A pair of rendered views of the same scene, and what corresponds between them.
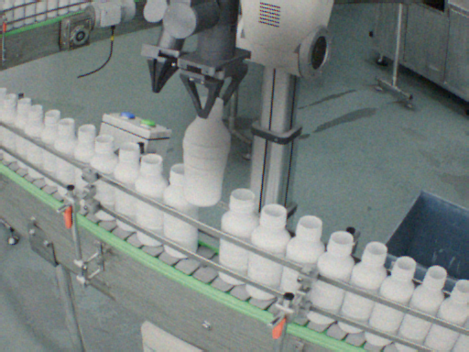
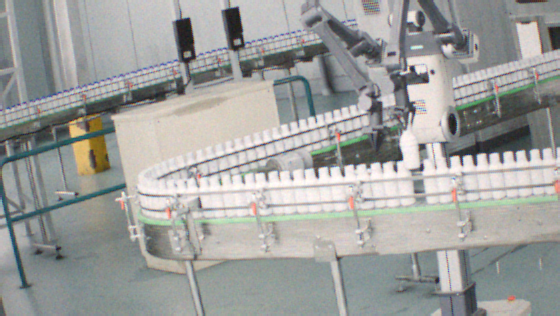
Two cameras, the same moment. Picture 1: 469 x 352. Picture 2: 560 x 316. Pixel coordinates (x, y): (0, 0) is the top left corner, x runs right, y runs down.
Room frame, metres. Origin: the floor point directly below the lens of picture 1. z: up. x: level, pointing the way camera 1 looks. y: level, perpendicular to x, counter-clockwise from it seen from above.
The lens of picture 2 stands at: (-3.59, 0.22, 1.93)
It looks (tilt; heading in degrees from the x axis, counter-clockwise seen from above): 8 degrees down; 4
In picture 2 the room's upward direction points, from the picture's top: 11 degrees counter-clockwise
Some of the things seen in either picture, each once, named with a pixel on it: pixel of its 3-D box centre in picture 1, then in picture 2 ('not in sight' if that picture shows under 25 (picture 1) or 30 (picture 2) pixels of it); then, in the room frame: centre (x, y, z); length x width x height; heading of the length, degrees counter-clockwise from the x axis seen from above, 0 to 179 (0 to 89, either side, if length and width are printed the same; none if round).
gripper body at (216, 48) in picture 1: (216, 43); (402, 98); (0.89, 0.04, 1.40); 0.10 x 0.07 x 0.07; 148
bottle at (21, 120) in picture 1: (25, 133); (301, 190); (1.18, 0.49, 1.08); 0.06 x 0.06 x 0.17
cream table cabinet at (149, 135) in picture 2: not in sight; (205, 175); (5.31, 1.40, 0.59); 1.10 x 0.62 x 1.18; 130
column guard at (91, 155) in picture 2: not in sight; (86, 130); (11.34, 3.65, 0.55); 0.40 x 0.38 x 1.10; 148
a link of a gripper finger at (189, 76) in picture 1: (210, 86); (404, 117); (0.88, 0.04, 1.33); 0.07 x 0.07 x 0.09; 58
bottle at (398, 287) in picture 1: (392, 302); (497, 175); (0.70, -0.27, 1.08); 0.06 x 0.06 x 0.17
